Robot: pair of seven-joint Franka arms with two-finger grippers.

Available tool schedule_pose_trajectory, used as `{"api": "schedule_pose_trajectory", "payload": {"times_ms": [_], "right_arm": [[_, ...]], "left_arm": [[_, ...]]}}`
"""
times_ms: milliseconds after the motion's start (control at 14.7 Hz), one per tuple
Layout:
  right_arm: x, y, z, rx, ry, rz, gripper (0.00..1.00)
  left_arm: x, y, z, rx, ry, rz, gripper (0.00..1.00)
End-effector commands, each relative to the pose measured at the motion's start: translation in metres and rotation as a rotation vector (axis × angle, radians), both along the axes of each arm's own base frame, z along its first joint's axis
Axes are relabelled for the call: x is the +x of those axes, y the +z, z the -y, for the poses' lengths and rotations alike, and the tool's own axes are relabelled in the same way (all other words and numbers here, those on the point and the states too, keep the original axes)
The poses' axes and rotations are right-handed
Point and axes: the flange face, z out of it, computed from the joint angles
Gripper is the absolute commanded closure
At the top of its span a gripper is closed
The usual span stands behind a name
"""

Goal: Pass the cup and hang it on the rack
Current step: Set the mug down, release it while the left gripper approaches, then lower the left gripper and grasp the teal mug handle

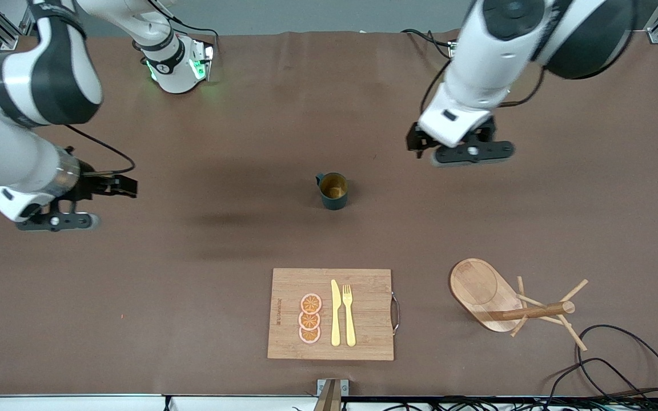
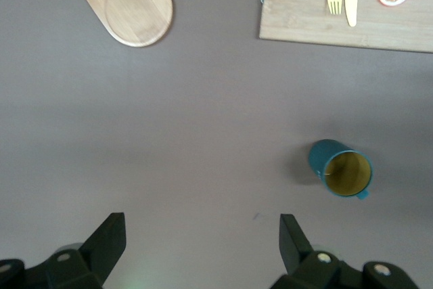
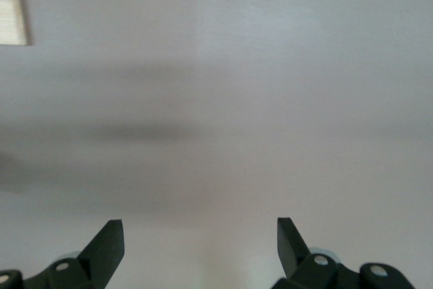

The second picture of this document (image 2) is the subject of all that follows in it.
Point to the teal cup yellow inside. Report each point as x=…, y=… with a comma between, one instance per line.
x=319, y=158

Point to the bamboo cutting board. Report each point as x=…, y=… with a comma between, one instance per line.
x=304, y=21

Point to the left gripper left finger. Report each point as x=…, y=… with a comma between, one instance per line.
x=98, y=255

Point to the wooden cup rack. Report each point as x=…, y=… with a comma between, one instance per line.
x=135, y=8

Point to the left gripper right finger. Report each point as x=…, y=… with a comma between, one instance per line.
x=304, y=265

